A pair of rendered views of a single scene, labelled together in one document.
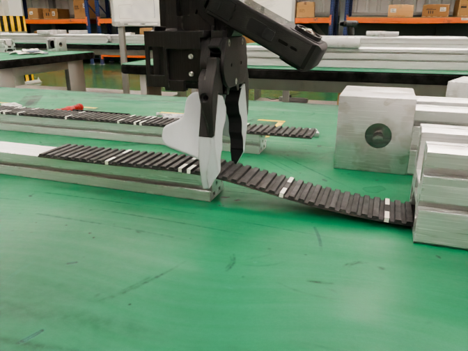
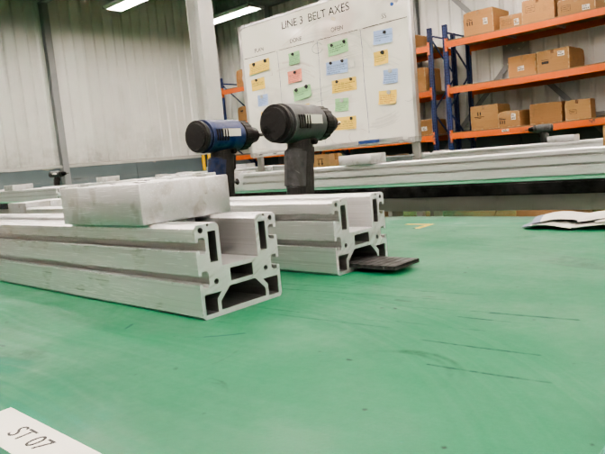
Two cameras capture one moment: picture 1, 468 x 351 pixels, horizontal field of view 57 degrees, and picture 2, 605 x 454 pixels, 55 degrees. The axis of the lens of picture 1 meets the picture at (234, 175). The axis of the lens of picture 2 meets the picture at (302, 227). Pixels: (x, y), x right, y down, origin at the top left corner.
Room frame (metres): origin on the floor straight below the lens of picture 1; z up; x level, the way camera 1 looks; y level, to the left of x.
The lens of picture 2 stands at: (-0.35, -1.20, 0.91)
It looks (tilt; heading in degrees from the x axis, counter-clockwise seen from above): 7 degrees down; 24
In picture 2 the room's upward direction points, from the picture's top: 5 degrees counter-clockwise
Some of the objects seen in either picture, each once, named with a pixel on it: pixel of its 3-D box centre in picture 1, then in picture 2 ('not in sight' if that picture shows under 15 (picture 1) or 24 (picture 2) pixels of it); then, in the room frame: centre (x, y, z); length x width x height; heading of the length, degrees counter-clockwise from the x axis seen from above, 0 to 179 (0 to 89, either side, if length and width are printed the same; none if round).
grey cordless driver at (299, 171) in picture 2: not in sight; (312, 172); (0.54, -0.84, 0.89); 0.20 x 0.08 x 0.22; 170
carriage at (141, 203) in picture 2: not in sight; (145, 212); (0.17, -0.79, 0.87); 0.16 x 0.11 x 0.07; 71
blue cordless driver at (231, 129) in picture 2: not in sight; (235, 177); (0.64, -0.63, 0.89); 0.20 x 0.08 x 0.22; 170
